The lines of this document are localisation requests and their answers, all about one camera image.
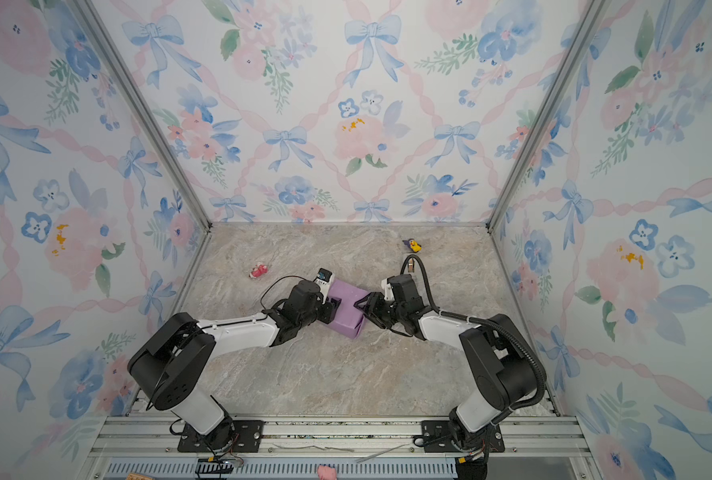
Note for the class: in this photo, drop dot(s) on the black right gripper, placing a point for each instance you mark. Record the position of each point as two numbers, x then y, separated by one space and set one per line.
375 301

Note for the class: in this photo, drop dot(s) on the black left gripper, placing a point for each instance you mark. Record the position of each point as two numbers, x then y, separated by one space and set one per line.
331 309

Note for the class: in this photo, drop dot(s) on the pink purple wrapping paper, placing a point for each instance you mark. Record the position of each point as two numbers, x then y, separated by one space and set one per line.
349 321

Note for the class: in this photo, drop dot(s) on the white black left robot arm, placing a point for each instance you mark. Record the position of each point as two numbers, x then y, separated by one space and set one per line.
169 365

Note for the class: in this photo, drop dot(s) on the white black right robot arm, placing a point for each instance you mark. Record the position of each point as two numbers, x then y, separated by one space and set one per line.
506 371

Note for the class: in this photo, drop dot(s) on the yellow purple toy figure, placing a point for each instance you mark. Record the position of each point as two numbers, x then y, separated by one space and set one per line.
412 245

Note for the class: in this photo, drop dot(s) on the red pink toy figure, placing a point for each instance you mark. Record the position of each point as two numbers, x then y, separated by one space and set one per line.
258 271

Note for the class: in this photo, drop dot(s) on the pink object front edge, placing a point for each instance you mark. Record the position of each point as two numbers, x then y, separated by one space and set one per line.
325 472

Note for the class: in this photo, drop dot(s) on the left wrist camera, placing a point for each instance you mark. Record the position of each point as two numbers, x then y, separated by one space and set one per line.
311 293

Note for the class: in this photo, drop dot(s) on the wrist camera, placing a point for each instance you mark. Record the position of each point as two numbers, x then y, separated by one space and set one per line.
311 293
402 289

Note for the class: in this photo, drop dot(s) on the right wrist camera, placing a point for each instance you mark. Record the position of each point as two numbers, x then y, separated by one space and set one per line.
402 289

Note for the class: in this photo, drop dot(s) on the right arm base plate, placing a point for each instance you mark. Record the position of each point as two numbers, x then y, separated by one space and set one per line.
436 437

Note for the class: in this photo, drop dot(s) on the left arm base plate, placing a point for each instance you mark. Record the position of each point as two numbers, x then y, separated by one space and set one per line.
242 435

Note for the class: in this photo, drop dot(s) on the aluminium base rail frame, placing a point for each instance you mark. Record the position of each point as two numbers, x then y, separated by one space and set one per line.
543 447

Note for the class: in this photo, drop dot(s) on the grey slotted cable duct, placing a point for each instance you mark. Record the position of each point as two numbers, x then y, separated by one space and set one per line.
281 468

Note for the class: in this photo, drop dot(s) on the aluminium corner post right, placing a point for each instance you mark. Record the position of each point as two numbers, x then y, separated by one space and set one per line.
580 41

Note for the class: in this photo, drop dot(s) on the aluminium corner post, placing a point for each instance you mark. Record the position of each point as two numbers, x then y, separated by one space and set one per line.
580 41
90 20

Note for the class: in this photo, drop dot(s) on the aluminium corner post left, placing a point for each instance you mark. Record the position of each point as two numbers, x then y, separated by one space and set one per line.
90 20

